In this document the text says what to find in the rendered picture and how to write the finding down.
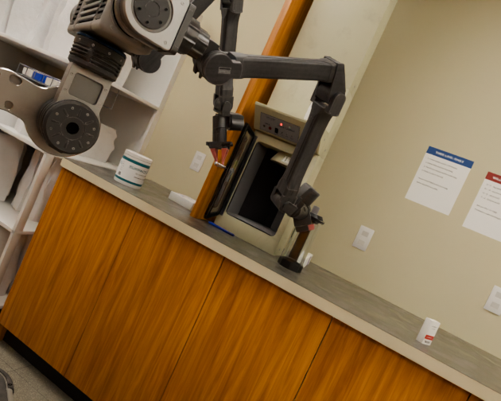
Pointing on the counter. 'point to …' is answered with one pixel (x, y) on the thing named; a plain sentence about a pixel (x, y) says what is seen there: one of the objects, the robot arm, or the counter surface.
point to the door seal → (228, 171)
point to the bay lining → (258, 189)
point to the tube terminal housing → (272, 245)
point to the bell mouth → (281, 158)
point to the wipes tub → (133, 169)
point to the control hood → (284, 120)
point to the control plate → (279, 127)
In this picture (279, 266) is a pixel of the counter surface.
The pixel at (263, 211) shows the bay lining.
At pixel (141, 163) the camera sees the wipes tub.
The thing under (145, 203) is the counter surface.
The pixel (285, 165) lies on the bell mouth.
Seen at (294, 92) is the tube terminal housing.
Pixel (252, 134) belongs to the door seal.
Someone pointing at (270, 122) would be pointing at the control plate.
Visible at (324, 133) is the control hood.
